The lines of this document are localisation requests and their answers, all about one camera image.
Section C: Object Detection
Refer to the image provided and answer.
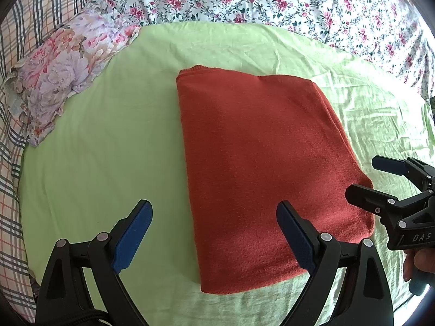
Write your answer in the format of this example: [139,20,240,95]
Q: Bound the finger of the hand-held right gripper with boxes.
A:
[344,183,435,231]
[372,155,435,192]

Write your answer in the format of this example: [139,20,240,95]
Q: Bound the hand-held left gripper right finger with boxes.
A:
[275,200,395,326]

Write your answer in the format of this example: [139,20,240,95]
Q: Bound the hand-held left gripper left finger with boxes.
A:
[36,199,153,326]

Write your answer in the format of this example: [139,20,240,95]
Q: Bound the orange knit sweater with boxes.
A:
[176,64,376,296]

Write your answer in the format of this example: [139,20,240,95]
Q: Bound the person's right hand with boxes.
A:
[402,247,435,297]

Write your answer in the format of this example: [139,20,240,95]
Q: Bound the light green bed sheet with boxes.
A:
[18,20,435,326]

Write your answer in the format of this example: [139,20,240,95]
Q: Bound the plaid blanket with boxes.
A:
[0,0,103,324]

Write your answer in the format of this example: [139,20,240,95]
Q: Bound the pink floral pillow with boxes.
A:
[5,8,142,149]

